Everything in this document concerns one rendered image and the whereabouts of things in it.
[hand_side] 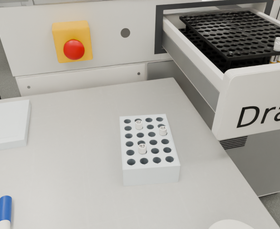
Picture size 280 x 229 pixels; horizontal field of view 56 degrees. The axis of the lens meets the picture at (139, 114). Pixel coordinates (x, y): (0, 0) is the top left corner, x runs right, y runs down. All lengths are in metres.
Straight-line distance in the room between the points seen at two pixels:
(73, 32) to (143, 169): 0.30
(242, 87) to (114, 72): 0.36
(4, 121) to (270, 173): 1.02
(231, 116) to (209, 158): 0.10
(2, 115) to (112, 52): 0.27
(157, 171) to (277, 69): 0.21
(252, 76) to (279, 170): 0.92
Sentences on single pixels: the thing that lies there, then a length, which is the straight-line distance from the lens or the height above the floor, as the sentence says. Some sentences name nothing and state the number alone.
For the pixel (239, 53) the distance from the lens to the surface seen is 0.48.
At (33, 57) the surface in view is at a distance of 0.62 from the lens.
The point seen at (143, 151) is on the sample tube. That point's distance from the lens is 0.40.
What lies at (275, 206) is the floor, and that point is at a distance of 1.45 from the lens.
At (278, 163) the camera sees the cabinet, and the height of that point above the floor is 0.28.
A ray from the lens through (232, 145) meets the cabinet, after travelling 0.97.
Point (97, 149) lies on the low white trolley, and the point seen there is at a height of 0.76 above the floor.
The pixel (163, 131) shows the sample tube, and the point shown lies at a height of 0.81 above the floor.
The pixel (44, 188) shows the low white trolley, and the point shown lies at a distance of 0.43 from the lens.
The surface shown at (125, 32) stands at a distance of 0.61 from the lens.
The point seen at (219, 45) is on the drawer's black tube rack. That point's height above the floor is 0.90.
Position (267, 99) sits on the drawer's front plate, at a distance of 0.41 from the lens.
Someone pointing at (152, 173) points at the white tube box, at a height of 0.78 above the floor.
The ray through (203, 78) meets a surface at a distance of 0.45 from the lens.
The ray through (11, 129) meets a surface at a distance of 0.53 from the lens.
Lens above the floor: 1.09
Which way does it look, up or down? 38 degrees down
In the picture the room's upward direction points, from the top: straight up
